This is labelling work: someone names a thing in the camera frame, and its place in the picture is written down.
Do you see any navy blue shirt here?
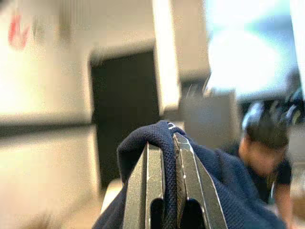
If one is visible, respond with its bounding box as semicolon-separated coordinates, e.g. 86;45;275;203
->
91;120;286;229

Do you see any person in dark shirt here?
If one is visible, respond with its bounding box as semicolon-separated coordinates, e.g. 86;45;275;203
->
238;112;295;229

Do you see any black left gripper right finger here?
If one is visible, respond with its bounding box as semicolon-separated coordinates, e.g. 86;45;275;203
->
173;132;228;229

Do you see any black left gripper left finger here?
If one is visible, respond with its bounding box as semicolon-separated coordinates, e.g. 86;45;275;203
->
122;140;165;229

